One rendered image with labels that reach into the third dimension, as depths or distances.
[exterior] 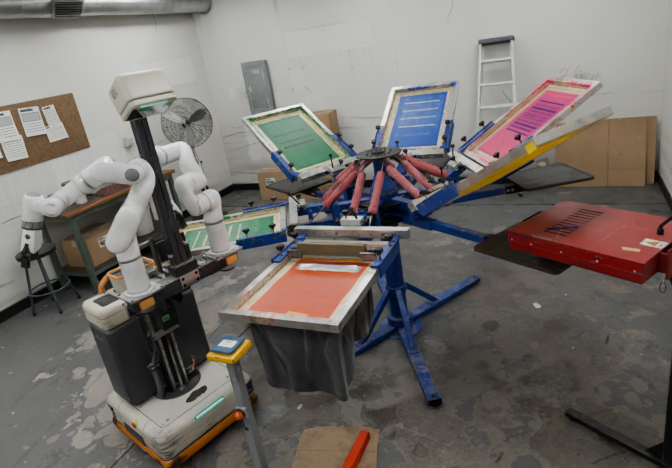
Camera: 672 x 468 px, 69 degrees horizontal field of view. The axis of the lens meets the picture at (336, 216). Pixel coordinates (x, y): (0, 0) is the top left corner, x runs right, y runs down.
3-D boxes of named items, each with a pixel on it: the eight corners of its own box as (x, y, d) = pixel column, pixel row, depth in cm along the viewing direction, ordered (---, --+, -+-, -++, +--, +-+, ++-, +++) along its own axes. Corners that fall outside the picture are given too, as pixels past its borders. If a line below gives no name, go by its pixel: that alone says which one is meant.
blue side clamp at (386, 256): (381, 277, 233) (379, 264, 230) (371, 277, 235) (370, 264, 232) (400, 250, 258) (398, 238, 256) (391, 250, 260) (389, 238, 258)
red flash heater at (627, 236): (705, 247, 200) (708, 220, 196) (653, 292, 177) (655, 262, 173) (563, 219, 248) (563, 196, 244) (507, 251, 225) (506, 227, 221)
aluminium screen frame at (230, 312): (339, 333, 192) (337, 325, 191) (219, 319, 217) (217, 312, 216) (398, 248, 258) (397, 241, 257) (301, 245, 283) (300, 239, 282)
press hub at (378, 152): (420, 345, 333) (397, 152, 288) (366, 339, 350) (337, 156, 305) (433, 314, 366) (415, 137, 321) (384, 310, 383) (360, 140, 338)
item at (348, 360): (349, 399, 218) (335, 317, 204) (342, 397, 220) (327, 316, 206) (382, 339, 257) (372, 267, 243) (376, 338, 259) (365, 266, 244)
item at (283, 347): (348, 403, 217) (332, 320, 202) (262, 388, 236) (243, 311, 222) (350, 399, 219) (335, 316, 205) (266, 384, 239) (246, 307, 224)
